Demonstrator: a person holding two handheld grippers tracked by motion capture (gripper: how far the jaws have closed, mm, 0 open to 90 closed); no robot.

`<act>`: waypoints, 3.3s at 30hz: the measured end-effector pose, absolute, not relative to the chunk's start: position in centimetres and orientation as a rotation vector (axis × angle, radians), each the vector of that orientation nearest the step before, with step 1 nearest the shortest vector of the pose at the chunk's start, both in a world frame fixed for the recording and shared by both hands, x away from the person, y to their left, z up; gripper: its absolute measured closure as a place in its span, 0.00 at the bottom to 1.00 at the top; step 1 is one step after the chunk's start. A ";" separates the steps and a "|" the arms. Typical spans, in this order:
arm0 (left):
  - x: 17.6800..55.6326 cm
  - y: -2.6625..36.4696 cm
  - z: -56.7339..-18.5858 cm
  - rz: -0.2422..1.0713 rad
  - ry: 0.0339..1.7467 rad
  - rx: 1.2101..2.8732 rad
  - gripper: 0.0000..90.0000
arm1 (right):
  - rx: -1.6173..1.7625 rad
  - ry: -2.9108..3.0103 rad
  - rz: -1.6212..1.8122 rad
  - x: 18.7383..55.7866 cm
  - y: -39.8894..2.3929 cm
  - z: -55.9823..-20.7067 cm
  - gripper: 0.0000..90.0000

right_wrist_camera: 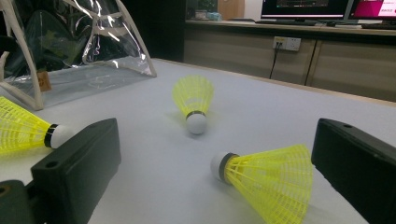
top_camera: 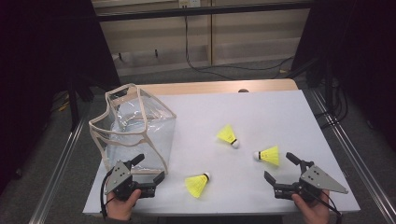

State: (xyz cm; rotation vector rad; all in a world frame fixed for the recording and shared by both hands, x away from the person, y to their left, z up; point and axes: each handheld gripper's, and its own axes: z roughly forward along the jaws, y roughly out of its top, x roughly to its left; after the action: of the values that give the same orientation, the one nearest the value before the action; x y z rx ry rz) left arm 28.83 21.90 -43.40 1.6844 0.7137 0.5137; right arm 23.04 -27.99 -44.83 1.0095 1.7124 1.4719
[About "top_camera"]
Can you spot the yellow shuttlecock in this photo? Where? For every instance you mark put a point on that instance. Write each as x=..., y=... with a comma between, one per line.
x=196, y=185
x=226, y=134
x=270, y=155

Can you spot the black curtain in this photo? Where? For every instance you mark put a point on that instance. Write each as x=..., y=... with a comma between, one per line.
x=373, y=46
x=31, y=62

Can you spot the white wall socket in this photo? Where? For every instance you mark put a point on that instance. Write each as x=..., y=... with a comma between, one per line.
x=190, y=3

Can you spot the person's right hand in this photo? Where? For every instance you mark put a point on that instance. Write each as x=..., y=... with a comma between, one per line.
x=314, y=211

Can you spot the person's left hand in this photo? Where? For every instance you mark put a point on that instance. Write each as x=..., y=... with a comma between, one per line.
x=120, y=210

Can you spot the black horizontal bar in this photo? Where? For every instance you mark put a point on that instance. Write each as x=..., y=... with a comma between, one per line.
x=186, y=11

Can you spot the white table sheet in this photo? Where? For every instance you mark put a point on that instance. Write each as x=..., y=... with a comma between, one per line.
x=233, y=174

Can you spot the black metal stand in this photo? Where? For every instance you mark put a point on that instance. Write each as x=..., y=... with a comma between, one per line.
x=74, y=109

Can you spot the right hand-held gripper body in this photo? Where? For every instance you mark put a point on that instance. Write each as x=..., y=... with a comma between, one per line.
x=320, y=180

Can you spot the light wooden cabinet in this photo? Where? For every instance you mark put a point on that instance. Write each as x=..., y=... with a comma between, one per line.
x=249, y=31

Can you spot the metal floor rail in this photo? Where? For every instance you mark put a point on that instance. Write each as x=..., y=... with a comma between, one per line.
x=59, y=174
x=351, y=152

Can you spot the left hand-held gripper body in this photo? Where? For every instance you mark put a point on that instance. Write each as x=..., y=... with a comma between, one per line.
x=120, y=179

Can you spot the clear bag with beige trim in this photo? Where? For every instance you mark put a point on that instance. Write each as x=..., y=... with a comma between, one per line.
x=155, y=137

